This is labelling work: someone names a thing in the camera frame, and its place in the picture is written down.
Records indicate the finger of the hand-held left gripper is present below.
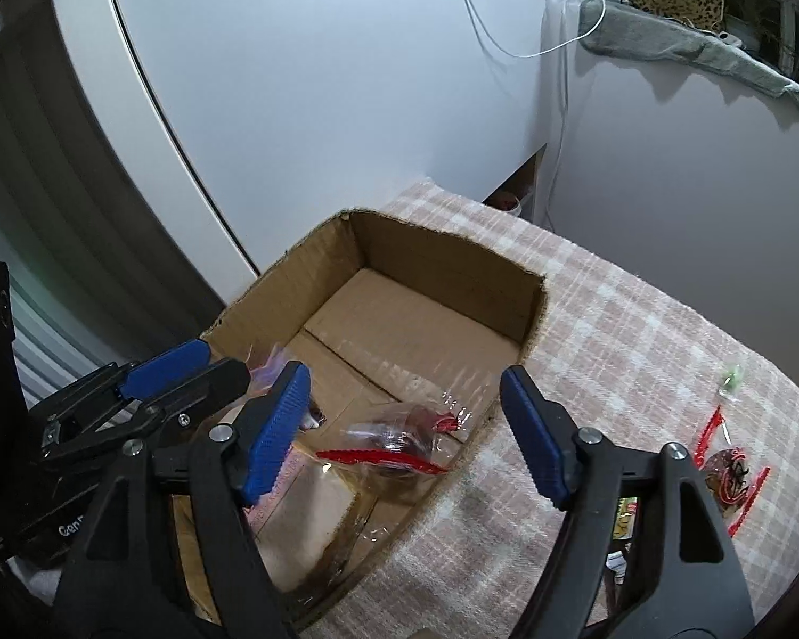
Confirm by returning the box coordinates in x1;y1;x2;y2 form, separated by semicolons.
30;339;213;440
40;358;252;473

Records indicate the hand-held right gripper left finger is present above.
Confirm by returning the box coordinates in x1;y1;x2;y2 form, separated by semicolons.
52;361;314;639

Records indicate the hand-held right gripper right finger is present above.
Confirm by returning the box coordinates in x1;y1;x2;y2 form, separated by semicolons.
499;365;756;639

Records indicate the cardboard box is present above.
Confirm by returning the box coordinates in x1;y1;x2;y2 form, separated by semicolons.
172;208;551;621

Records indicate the clear red-edged snack packet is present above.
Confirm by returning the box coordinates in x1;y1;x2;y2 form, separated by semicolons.
692;409;773;537
316;403;470;480

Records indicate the clear plastic packet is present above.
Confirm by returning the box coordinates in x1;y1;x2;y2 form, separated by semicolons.
293;472;401;596

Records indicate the colourful snack packet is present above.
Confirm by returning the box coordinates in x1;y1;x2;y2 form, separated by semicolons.
606;496;640;587

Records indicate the pink checked tablecloth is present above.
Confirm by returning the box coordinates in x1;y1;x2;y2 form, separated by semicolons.
293;176;799;639

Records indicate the grey ribbed panel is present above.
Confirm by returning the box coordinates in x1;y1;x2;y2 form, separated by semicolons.
0;13;260;414

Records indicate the green wrapped candy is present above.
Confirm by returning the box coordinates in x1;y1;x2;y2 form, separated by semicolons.
718;363;747;407

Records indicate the white wardrobe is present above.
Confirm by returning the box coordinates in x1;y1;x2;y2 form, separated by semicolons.
46;0;590;310

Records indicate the grey cloth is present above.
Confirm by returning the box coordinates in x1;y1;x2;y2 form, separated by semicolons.
578;0;799;130

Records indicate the white cable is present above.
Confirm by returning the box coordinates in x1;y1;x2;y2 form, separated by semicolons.
446;0;614;61

